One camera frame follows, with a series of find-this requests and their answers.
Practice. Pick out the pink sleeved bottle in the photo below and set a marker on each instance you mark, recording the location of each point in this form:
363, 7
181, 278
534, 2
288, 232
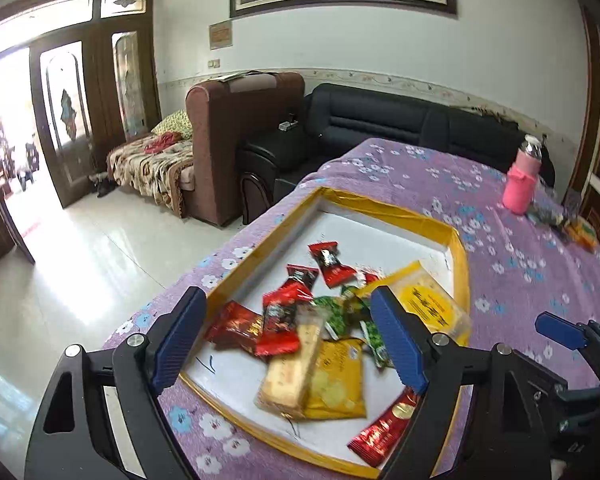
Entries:
520, 185

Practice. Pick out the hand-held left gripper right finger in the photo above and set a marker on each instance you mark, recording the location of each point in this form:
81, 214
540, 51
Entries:
397, 335

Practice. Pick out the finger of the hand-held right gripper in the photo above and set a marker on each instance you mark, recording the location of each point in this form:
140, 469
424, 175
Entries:
590, 410
560, 330

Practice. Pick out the small red black candy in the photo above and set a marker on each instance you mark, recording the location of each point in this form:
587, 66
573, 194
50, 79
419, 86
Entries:
301, 276

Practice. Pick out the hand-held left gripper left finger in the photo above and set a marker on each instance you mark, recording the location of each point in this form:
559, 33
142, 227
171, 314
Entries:
180, 340

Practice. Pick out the parked scooter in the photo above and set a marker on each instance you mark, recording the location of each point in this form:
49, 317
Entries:
28, 162

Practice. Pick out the papers on armchair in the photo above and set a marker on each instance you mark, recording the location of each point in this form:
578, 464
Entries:
240, 76

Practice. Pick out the red twisted candy wrapper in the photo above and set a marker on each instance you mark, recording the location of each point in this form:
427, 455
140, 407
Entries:
280, 320

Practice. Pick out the yellow-rimmed white box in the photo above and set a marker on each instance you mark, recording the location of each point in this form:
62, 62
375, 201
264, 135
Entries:
360, 230

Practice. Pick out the black leather sofa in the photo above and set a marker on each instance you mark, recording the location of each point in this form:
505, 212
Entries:
380, 120

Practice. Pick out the red candy packet dark print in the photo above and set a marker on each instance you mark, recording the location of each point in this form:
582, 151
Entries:
330, 262

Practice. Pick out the orange snack packet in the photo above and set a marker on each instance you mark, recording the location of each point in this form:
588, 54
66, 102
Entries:
582, 234

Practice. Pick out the floral blanket sofa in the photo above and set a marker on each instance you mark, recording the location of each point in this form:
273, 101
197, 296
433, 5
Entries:
145, 170

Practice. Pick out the long red gold snack packet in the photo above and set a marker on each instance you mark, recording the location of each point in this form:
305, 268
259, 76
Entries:
385, 430

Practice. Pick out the beige cracker packet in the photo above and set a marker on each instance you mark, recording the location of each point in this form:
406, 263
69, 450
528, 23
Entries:
292, 365

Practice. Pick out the clear plastic bag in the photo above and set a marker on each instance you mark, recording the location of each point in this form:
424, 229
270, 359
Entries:
547, 215

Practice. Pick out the brown armchair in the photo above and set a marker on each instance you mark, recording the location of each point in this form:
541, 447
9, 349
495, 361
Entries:
230, 140

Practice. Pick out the green patterned pillow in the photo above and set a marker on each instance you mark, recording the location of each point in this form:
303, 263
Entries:
175, 124

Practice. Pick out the small wall sign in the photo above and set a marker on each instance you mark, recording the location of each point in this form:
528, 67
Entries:
220, 35

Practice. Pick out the wooden glass door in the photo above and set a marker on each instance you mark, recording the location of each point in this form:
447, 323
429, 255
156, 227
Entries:
80, 110

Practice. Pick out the red cloth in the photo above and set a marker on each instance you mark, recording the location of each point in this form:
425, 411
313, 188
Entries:
161, 142

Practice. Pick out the black shoes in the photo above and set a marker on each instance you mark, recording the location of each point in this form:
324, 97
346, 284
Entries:
104, 185

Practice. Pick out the purple floral tablecloth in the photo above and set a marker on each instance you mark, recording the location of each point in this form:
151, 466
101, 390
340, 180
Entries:
505, 280

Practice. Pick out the pale yellow snack packet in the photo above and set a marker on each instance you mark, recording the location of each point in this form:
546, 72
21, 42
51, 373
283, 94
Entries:
432, 305

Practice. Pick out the dark grey block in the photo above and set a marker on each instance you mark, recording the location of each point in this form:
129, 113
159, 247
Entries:
572, 200

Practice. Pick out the small grey box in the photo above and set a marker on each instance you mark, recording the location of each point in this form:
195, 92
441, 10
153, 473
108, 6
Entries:
289, 122

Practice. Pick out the dark red snack packet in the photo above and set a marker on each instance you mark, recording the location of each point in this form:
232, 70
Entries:
235, 327

